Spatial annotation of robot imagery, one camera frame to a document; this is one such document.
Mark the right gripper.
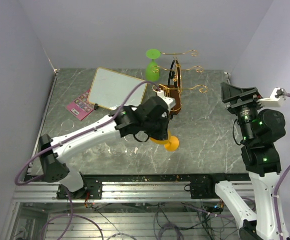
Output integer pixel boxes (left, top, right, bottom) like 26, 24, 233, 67
221, 81, 265, 143

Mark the orange wine glass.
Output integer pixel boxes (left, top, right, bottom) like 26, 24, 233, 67
149, 130, 179, 152

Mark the green wine glass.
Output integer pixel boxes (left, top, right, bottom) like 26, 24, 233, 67
145, 48, 161, 82

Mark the clear wine glass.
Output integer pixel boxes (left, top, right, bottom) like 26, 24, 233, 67
108, 145, 122, 157
124, 135, 138, 158
91, 143, 106, 155
61, 119, 74, 132

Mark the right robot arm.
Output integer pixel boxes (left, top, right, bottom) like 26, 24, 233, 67
205, 82, 290, 240

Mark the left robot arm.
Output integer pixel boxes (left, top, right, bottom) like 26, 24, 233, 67
39, 95, 175, 199

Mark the gold framed whiteboard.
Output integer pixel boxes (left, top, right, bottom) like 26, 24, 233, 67
87, 67, 143, 110

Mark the pink card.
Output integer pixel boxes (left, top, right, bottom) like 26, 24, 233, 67
66, 89, 94, 121

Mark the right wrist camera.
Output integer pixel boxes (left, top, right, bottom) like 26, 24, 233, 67
258, 87, 286, 108

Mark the gold wire glass rack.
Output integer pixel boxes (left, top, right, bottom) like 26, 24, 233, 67
158, 49, 208, 119

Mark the aluminium rail frame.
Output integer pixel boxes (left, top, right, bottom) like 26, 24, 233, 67
12, 174, 257, 201

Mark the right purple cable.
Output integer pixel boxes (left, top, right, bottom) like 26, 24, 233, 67
273, 92, 290, 240

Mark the purple cable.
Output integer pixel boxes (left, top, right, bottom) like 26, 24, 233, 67
273, 92, 290, 240
14, 81, 160, 186

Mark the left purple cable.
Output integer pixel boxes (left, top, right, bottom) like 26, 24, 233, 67
14, 81, 160, 186

